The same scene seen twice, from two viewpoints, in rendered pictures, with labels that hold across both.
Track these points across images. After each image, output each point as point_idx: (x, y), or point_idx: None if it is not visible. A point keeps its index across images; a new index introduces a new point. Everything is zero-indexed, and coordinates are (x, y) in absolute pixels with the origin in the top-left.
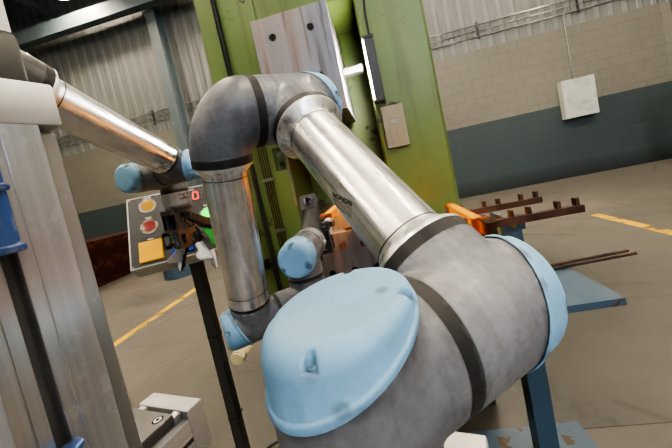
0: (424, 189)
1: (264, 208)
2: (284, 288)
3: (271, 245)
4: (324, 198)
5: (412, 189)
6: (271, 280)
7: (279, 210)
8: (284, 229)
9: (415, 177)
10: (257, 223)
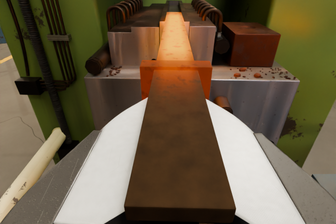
0: (324, 17)
1: None
2: (68, 120)
3: (44, 60)
4: None
5: (305, 12)
6: (48, 108)
7: None
8: (67, 37)
9: None
10: (14, 16)
